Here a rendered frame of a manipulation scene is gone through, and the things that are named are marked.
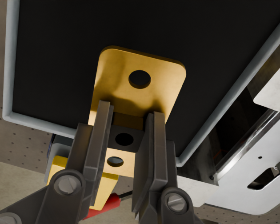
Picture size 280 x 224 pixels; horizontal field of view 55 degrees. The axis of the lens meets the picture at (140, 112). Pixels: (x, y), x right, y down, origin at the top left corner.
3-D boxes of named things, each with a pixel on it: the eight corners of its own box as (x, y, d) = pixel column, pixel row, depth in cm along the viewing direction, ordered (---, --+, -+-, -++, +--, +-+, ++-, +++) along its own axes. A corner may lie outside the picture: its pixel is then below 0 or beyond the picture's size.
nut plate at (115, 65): (142, 174, 17) (141, 191, 16) (81, 164, 17) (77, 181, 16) (189, 63, 12) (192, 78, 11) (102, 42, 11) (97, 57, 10)
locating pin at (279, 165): (280, 162, 49) (288, 181, 46) (270, 159, 48) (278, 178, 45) (287, 155, 48) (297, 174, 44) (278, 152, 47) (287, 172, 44)
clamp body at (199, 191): (181, 83, 73) (198, 208, 46) (140, 70, 71) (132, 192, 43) (194, 62, 69) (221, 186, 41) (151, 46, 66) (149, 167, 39)
